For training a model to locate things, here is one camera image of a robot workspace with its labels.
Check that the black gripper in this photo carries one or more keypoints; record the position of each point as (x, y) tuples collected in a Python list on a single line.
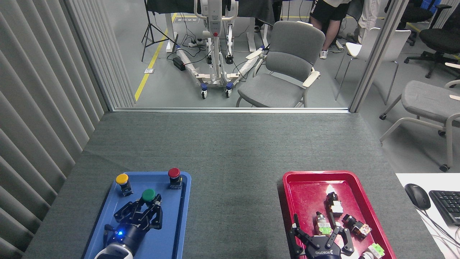
[(129, 233), (322, 249)]

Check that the green push button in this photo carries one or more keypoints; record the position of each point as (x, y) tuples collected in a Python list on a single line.
[(148, 195)]

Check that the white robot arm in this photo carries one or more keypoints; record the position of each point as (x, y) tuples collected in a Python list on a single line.
[(115, 251)]

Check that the yellow push button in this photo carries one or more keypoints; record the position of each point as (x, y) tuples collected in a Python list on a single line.
[(123, 181)]

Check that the red push button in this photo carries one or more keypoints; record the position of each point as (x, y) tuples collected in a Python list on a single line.
[(174, 176)]

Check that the blue plastic tray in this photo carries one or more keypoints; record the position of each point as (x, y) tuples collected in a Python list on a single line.
[(169, 223)]

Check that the red plastic tray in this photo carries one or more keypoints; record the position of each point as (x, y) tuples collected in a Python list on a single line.
[(305, 194)]

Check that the black computer mouse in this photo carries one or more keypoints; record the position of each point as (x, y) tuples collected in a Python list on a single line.
[(417, 196)]

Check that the white desk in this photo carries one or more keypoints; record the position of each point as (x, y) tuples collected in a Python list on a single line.
[(413, 178)]

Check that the black keyboard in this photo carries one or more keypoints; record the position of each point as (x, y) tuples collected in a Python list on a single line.
[(447, 205)]

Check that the silver floor socket plate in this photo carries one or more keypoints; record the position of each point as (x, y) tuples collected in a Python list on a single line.
[(149, 71)]

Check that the black power adapter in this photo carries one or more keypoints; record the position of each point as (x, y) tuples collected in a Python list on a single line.
[(178, 63)]

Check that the grey ribbed partition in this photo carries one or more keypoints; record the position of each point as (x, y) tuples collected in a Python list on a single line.
[(43, 90)]

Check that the white power strip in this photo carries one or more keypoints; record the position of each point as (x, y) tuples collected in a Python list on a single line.
[(196, 44)]

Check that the grey armchair with cream armrests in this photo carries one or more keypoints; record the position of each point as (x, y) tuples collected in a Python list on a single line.
[(287, 61)]

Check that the black tripod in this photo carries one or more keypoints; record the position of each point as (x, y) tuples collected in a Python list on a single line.
[(149, 28)]

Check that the white wheeled lift stand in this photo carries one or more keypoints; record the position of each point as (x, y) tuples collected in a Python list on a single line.
[(215, 43)]

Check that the white plastic chair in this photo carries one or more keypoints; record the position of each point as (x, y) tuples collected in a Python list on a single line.
[(395, 43)]

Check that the person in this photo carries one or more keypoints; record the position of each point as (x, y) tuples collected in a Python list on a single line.
[(370, 14), (332, 18)]

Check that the black office chair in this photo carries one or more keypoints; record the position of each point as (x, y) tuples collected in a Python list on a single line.
[(413, 14), (440, 39)]

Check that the silver switch with green base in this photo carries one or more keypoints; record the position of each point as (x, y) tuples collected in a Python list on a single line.
[(322, 225)]

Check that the black switch with white block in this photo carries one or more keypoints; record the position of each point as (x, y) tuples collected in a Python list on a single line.
[(335, 205)]

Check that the black switch with orange block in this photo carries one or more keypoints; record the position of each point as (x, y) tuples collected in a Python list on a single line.
[(356, 225)]

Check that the white switch with green block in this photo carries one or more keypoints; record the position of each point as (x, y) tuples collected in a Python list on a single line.
[(374, 250)]

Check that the grey chair with pale frame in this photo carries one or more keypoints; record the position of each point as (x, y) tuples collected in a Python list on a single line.
[(427, 99)]

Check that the silver frame post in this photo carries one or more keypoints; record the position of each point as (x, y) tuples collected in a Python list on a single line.
[(377, 54)]

